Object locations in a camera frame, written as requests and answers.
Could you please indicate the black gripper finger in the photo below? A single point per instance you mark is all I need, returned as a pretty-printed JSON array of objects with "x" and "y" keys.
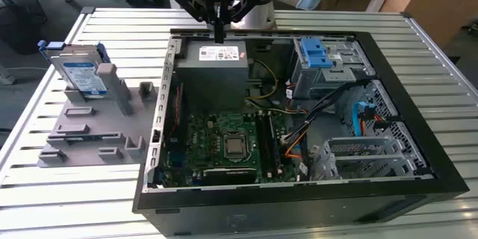
[
  {"x": 190, "y": 4},
  {"x": 242, "y": 12}
]

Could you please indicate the silver CPU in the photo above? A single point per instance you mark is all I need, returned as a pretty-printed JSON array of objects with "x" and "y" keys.
[{"x": 234, "y": 146}]

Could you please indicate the grey parts rack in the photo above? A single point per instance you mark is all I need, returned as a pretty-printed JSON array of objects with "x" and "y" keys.
[{"x": 97, "y": 121}]

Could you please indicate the metal optical drive cage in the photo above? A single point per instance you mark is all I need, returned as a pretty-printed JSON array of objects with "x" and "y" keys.
[{"x": 329, "y": 82}]

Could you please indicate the black PC case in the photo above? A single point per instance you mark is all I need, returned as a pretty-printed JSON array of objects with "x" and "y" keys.
[{"x": 298, "y": 211}]

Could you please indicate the grey metal foot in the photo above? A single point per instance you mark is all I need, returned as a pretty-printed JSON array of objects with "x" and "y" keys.
[{"x": 7, "y": 78}]

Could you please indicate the grey power supply unit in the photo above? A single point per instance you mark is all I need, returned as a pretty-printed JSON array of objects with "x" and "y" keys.
[{"x": 213, "y": 82}]

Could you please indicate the green motherboard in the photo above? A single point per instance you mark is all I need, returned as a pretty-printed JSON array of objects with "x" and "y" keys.
[{"x": 209, "y": 138}]

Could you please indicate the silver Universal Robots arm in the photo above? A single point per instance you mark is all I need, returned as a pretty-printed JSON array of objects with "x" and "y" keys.
[{"x": 258, "y": 12}]

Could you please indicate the blue plastic drive latch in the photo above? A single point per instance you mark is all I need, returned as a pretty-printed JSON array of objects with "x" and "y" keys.
[{"x": 314, "y": 54}]

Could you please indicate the black mesh bin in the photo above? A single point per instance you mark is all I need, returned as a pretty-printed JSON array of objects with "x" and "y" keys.
[{"x": 22, "y": 26}]

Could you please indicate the wooden cabinet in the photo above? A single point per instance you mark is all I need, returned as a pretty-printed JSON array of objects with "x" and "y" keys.
[{"x": 441, "y": 4}]

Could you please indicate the metal disk bay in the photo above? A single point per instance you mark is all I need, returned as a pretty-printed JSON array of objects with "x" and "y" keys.
[{"x": 325, "y": 166}]

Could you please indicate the black graphics card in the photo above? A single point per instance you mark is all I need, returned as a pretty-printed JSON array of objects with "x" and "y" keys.
[{"x": 228, "y": 176}]

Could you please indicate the hard disk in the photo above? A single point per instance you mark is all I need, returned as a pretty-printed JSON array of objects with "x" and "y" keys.
[{"x": 81, "y": 74}]

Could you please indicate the black RAM stick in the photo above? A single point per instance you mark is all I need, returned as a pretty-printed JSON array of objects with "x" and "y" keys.
[{"x": 276, "y": 144}]

